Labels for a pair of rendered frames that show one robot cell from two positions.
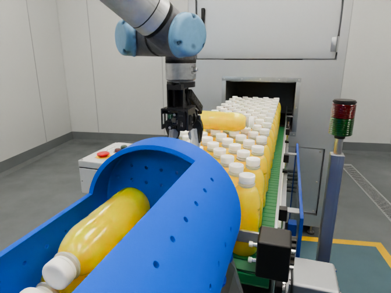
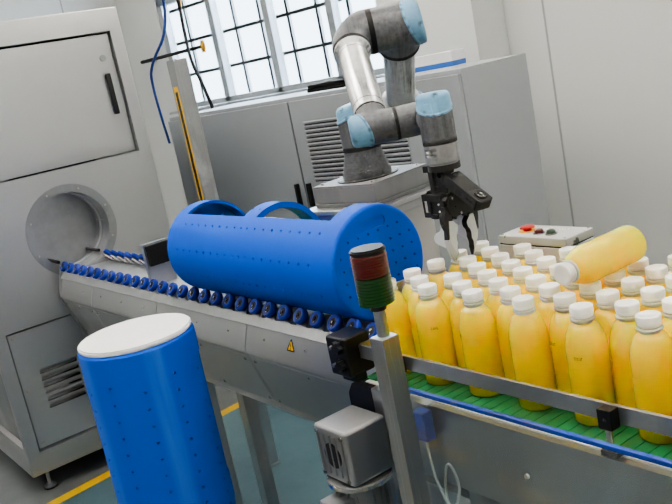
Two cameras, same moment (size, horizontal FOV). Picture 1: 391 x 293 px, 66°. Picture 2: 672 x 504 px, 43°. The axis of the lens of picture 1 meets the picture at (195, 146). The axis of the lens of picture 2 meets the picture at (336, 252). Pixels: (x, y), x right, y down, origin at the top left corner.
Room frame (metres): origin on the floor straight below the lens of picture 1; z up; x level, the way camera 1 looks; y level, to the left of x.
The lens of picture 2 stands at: (1.70, -1.57, 1.57)
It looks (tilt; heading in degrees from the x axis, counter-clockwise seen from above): 12 degrees down; 128
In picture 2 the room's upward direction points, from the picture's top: 11 degrees counter-clockwise
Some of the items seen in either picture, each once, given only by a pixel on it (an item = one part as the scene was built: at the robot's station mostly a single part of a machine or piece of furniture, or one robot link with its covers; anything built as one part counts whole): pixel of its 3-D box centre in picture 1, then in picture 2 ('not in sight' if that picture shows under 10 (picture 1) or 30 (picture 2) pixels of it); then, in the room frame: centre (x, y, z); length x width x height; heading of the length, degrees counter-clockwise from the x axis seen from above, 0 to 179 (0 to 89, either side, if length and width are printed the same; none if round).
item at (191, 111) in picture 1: (180, 106); (445, 190); (0.76, 0.04, 1.26); 0.09 x 0.08 x 0.12; 163
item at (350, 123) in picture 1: (341, 125); (374, 289); (0.86, -0.42, 1.18); 0.06 x 0.06 x 0.05
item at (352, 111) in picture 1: (343, 110); (369, 264); (0.86, -0.42, 1.23); 0.06 x 0.06 x 0.04
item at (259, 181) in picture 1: (251, 195); (435, 336); (0.79, -0.16, 0.99); 0.07 x 0.07 x 0.19
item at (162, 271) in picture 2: not in sight; (159, 262); (-0.68, 0.42, 1.00); 0.10 x 0.04 x 0.15; 73
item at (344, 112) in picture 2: not in sight; (359, 122); (0.20, 0.57, 1.38); 0.13 x 0.12 x 0.14; 38
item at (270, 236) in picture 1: (271, 254); (352, 353); (0.58, -0.17, 0.95); 0.10 x 0.07 x 0.10; 73
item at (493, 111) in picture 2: not in sight; (347, 224); (-1.04, 2.05, 0.72); 2.15 x 0.54 x 1.45; 171
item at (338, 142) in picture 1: (341, 127); (375, 292); (0.86, -0.42, 1.18); 0.06 x 0.06 x 0.16
